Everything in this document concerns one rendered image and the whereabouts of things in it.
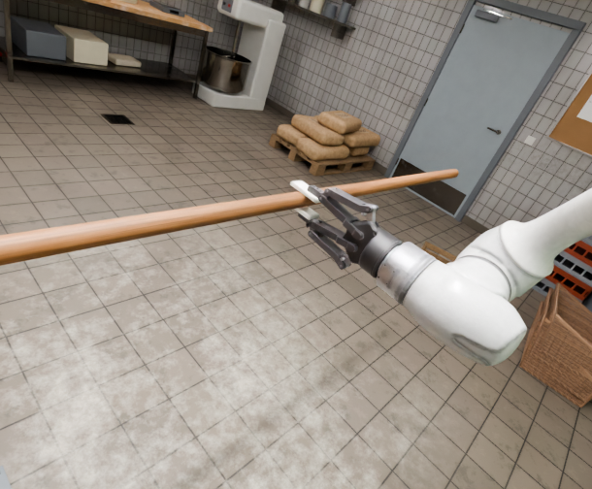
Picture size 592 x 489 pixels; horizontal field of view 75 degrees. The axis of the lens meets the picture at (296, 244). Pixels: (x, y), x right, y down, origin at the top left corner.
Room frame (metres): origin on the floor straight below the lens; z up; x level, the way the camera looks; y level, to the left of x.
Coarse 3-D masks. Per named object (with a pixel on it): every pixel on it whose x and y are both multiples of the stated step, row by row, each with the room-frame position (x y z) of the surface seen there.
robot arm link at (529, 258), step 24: (552, 216) 0.55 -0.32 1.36; (576, 216) 0.51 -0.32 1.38; (480, 240) 0.60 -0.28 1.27; (504, 240) 0.57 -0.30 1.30; (528, 240) 0.56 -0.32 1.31; (552, 240) 0.54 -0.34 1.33; (576, 240) 0.53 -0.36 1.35; (504, 264) 0.55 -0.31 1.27; (528, 264) 0.55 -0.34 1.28; (552, 264) 0.57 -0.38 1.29; (528, 288) 0.55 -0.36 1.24
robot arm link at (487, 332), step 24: (432, 264) 0.52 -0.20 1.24; (456, 264) 0.53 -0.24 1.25; (480, 264) 0.54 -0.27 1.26; (432, 288) 0.48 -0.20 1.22; (456, 288) 0.47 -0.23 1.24; (480, 288) 0.48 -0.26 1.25; (504, 288) 0.51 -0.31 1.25; (432, 312) 0.46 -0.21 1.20; (456, 312) 0.45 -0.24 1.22; (480, 312) 0.45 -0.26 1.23; (504, 312) 0.45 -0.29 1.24; (456, 336) 0.44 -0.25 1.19; (480, 336) 0.43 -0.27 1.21; (504, 336) 0.43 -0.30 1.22; (480, 360) 0.43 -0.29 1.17; (504, 360) 0.43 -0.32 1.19
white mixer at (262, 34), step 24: (240, 0) 5.27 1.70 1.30; (240, 24) 5.56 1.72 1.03; (264, 24) 5.64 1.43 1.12; (216, 48) 5.71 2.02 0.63; (240, 48) 5.90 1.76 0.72; (264, 48) 5.68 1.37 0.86; (216, 72) 5.20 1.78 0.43; (240, 72) 5.33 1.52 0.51; (264, 72) 5.78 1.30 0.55; (216, 96) 5.16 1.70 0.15; (240, 96) 5.50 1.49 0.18; (264, 96) 5.88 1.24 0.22
